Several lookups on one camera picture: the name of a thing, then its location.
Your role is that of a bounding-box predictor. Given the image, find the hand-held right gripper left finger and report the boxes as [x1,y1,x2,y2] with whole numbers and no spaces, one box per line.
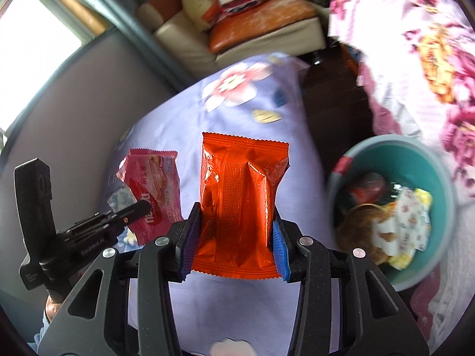
[37,202,203,356]

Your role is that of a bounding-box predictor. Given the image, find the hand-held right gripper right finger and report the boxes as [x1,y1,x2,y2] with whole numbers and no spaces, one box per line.
[273,208,431,356]

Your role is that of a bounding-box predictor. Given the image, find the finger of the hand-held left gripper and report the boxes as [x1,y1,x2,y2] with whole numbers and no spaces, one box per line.
[61,199,151,233]

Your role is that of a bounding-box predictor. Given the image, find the pink snack wrapper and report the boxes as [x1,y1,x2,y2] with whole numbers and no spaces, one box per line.
[117,148,184,246]

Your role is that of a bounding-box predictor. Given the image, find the orange-red foil packet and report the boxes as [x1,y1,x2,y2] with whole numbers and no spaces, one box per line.
[191,131,290,279]

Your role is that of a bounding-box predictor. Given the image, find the brown paper bowl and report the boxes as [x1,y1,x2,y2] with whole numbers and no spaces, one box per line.
[338,204,396,264]

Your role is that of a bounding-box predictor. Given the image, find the red soda can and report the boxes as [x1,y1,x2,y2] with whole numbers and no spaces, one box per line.
[349,172,388,203]

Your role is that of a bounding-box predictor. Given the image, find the cartoon print face mask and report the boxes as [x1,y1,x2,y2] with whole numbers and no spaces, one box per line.
[371,189,433,256]

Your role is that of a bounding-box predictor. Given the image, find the teal plastic bucket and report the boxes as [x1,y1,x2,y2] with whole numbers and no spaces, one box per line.
[326,134,458,292]

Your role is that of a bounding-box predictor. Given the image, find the person's left hand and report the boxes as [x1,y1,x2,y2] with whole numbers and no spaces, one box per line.
[45,295,73,321]

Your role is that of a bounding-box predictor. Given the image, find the purple floral blanket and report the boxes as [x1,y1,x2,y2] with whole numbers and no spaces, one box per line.
[98,53,342,356]

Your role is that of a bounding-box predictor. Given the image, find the window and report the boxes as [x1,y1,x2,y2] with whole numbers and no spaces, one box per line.
[0,0,84,130]

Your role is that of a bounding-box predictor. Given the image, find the beige leather sofa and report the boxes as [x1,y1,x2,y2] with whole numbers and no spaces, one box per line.
[135,0,327,78]

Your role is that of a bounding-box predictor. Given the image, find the grey-blue curtain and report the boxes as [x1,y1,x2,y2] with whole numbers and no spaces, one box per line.
[45,0,201,93]

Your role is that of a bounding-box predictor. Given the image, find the cream plush cushion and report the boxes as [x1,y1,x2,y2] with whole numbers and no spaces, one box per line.
[182,0,219,32]

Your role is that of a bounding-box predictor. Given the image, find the pink floral quilt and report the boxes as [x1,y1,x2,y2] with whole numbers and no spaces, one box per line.
[328,0,475,345]

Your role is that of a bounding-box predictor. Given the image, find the orange seat cushion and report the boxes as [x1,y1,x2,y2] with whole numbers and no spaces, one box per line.
[208,0,318,54]

